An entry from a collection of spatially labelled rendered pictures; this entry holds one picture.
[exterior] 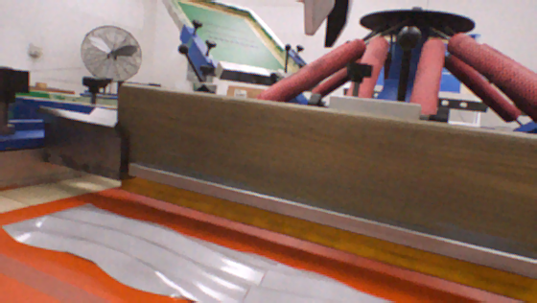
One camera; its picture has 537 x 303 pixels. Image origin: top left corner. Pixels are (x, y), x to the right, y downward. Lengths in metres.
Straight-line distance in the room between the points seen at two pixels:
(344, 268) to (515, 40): 4.31
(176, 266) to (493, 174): 0.19
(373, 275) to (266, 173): 0.10
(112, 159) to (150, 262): 0.13
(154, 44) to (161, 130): 5.56
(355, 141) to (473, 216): 0.08
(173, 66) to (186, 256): 5.40
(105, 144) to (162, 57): 5.42
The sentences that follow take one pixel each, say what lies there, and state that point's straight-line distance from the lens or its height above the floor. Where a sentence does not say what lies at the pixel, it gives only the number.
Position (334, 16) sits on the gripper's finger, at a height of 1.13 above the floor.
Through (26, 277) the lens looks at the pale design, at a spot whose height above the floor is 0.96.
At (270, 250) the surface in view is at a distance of 0.27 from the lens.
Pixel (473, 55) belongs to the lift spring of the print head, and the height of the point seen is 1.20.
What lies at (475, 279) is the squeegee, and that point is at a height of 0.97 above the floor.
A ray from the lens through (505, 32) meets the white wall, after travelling 4.51.
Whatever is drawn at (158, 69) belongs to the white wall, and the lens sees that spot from 5.77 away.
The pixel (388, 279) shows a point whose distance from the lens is 0.26.
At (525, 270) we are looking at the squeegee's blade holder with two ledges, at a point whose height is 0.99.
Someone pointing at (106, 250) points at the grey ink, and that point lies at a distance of 0.24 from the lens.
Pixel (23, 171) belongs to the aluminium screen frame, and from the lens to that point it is 0.39.
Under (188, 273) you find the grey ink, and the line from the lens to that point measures 0.22.
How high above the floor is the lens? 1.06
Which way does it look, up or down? 9 degrees down
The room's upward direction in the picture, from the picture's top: 7 degrees clockwise
